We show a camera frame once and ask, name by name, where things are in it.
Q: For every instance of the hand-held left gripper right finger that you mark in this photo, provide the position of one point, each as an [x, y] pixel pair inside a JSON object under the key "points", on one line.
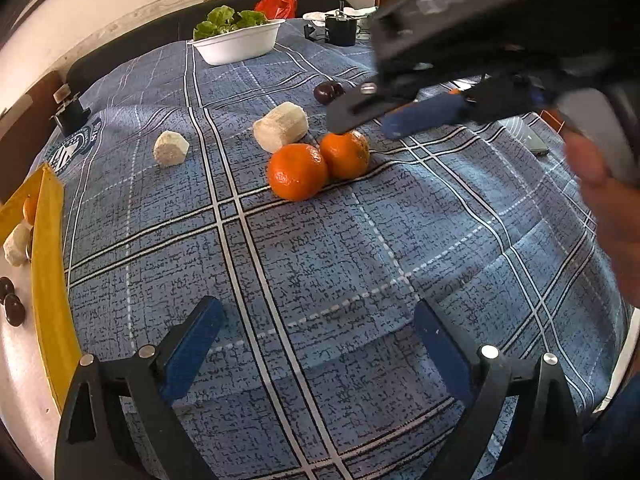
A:
{"points": [[442, 350]]}

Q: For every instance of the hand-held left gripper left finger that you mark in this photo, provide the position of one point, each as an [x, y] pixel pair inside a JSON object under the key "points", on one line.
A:
{"points": [[192, 350]]}

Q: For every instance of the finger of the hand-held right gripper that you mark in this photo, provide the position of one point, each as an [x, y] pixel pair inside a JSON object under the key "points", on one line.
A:
{"points": [[360, 107], [425, 112]]}

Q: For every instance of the dark purple plum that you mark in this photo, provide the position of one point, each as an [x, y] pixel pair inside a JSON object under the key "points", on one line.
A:
{"points": [[14, 308], [327, 93], [6, 286]]}

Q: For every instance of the yellow cardboard tray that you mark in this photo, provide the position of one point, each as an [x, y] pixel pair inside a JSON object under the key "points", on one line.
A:
{"points": [[50, 270]]}

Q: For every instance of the person's right hand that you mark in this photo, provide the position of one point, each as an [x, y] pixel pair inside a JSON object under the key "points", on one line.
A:
{"points": [[610, 210]]}

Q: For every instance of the black motor with dark shaft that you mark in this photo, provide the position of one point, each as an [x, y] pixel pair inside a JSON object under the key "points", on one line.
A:
{"points": [[341, 30]]}

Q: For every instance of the white cloth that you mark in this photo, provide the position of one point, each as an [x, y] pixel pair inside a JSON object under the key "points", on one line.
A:
{"points": [[315, 16]]}

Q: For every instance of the red plastic bag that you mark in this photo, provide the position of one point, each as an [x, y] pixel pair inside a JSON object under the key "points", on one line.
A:
{"points": [[277, 4]]}

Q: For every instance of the white bowl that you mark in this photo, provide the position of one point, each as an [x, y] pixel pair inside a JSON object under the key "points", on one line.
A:
{"points": [[240, 45]]}

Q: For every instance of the blue plaid blanket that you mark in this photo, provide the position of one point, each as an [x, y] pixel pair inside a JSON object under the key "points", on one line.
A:
{"points": [[320, 260]]}

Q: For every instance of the green lettuce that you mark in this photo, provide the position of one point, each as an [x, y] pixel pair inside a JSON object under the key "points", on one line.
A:
{"points": [[220, 19]]}

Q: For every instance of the black sofa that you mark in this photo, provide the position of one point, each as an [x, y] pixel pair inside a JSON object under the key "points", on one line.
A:
{"points": [[150, 35]]}

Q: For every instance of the black motor with beige knob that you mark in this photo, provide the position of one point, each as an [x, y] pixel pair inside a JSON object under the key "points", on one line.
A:
{"points": [[70, 112]]}

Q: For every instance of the brown armchair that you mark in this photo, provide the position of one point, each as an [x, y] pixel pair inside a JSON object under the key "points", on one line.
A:
{"points": [[42, 110]]}

